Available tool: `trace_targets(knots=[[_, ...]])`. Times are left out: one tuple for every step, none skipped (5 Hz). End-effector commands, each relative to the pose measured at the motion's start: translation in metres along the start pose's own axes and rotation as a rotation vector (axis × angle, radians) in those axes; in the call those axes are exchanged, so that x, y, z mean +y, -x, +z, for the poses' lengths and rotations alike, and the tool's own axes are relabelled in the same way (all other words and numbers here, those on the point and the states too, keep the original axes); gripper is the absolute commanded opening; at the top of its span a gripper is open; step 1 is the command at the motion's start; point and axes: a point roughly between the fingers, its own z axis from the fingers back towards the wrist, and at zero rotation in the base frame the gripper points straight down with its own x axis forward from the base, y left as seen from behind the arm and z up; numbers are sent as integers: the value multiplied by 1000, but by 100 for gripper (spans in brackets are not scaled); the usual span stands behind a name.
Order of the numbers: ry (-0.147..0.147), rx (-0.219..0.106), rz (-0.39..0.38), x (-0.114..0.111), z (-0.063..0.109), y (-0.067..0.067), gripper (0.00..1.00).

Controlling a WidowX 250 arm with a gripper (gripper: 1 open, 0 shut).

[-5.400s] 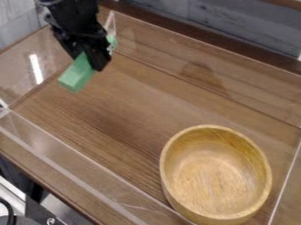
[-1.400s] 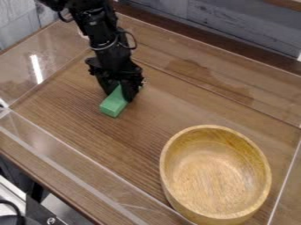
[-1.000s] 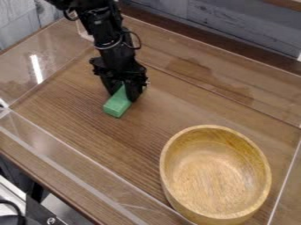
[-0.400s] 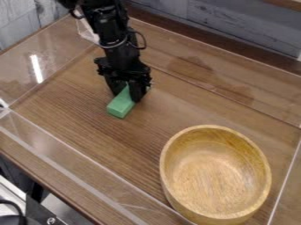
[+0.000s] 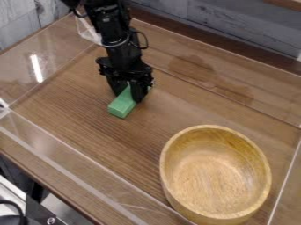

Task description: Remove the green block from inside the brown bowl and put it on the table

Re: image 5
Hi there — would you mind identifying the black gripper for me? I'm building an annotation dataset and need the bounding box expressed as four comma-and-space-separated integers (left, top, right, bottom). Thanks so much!
96, 45, 153, 103

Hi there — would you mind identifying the green rectangular block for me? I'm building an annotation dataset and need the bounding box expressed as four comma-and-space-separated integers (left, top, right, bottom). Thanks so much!
108, 86, 138, 119

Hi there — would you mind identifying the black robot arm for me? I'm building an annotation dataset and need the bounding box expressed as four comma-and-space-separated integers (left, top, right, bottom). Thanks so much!
62, 0, 154, 103

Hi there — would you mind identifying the brown wooden bowl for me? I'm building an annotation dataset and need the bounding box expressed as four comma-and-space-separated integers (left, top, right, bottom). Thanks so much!
161, 125, 272, 225

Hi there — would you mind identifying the clear acrylic tray wall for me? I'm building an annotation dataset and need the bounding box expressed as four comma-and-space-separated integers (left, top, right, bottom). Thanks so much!
0, 11, 301, 225

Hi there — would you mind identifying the black cable bottom left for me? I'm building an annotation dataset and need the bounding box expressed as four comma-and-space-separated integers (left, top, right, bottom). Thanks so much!
0, 200, 27, 225

